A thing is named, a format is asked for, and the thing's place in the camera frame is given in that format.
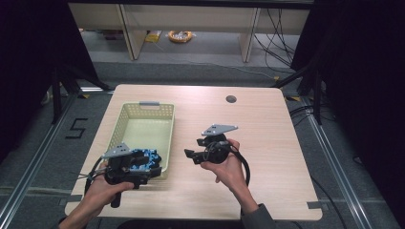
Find aluminium floor rail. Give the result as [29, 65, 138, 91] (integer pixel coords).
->
[0, 90, 80, 225]
[300, 94, 374, 229]

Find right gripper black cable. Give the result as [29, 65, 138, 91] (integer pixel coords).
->
[204, 140, 252, 188]

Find blue patterned fingerless glove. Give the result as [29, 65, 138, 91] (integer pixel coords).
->
[128, 148, 162, 170]

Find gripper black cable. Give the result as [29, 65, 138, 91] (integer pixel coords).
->
[204, 140, 252, 188]
[75, 156, 113, 196]

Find bundle of black cables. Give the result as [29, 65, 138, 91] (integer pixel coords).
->
[252, 8, 298, 70]

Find black metal stand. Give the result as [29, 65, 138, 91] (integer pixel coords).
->
[51, 62, 113, 126]
[270, 60, 324, 126]

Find person's right hand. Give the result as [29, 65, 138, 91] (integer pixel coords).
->
[200, 138, 248, 196]

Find cream plastic basket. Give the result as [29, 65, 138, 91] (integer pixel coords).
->
[99, 100, 176, 181]

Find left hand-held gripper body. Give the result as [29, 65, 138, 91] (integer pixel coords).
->
[101, 142, 153, 209]

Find yellow packet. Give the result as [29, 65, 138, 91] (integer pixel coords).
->
[144, 30, 162, 44]

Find black floor cable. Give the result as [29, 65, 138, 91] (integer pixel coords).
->
[309, 176, 349, 229]

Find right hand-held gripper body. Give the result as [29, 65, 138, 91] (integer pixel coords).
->
[196, 123, 239, 165]

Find light wooden desk frame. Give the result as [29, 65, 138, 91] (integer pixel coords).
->
[68, 2, 311, 63]

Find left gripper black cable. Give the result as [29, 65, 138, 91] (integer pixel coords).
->
[75, 156, 113, 196]

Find person's left hand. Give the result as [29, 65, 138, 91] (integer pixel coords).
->
[85, 161, 136, 209]

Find black cables by stand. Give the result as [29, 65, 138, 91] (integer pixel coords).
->
[288, 103, 336, 125]

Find black curtain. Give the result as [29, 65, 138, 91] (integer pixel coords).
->
[289, 0, 405, 220]
[0, 0, 99, 163]

